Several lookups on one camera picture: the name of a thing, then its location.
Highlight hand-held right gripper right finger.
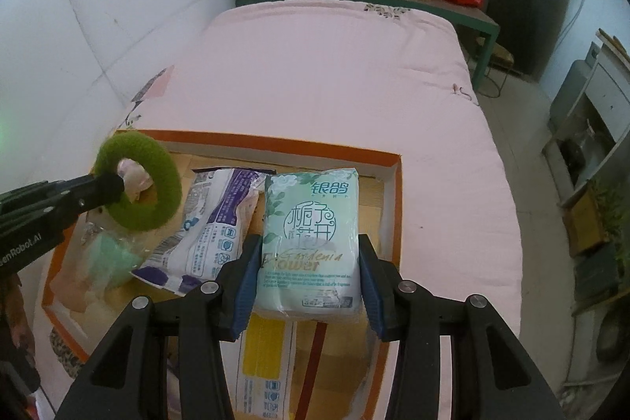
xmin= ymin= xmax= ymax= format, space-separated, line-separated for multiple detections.
xmin=357 ymin=233 xmax=567 ymax=420

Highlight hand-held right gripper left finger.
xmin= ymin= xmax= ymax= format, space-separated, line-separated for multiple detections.
xmin=56 ymin=233 xmax=265 ymax=420

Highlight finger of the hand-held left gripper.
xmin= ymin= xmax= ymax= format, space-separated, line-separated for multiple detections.
xmin=0 ymin=174 xmax=125 ymax=207
xmin=0 ymin=191 xmax=125 ymax=234

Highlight orange-rimmed cardboard box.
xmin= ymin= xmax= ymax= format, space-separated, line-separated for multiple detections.
xmin=41 ymin=130 xmax=405 ymax=420

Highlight purple and white packet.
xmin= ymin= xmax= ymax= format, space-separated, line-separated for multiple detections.
xmin=131 ymin=167 xmax=265 ymax=298

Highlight green tissue pack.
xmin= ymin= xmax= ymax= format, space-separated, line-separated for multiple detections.
xmin=250 ymin=167 xmax=365 ymax=320

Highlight green fuzzy scrunchie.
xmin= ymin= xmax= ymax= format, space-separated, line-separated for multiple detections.
xmin=94 ymin=131 xmax=182 ymax=232

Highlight person's left forearm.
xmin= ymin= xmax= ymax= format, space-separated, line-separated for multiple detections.
xmin=0 ymin=276 xmax=42 ymax=401

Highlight green sponge in clear bag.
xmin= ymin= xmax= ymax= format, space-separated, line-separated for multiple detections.
xmin=80 ymin=227 xmax=145 ymax=299

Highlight yellow label clear packet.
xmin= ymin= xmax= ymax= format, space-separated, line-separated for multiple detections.
xmin=235 ymin=316 xmax=297 ymax=415

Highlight planter boxes with plants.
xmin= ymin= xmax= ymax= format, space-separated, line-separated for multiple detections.
xmin=560 ymin=181 xmax=630 ymax=305

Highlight round metal stool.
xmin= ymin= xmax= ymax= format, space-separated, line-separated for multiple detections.
xmin=474 ymin=40 xmax=515 ymax=99

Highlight white cabinet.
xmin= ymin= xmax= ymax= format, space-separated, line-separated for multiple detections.
xmin=541 ymin=30 xmax=630 ymax=207

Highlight green bench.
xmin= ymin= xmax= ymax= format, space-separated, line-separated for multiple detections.
xmin=235 ymin=0 xmax=501 ymax=92

